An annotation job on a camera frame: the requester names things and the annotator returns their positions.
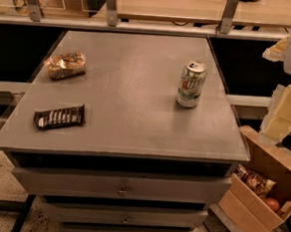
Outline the orange fruit in box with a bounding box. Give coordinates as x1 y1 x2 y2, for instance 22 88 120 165
264 197 280 212

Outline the orange soda can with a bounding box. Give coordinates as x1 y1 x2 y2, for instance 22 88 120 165
43 52 87 80

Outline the snack bag in box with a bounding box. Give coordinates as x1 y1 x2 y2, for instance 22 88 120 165
235 164 276 199

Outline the open cardboard box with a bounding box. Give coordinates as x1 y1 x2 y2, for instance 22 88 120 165
218 125 291 232

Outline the dark chocolate bar wrapper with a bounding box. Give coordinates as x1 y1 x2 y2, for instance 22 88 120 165
33 105 85 130

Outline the grey drawer cabinet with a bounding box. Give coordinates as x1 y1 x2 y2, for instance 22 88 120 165
0 31 249 232

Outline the wooden shelf with metal brackets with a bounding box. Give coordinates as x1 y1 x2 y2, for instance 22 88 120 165
0 0 291 41

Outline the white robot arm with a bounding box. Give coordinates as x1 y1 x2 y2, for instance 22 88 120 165
260 34 291 142

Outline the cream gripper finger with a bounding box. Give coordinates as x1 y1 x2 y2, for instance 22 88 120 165
262 36 289 62
260 85 291 142

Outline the white green soda can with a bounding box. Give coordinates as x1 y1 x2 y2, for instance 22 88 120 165
176 61 207 109

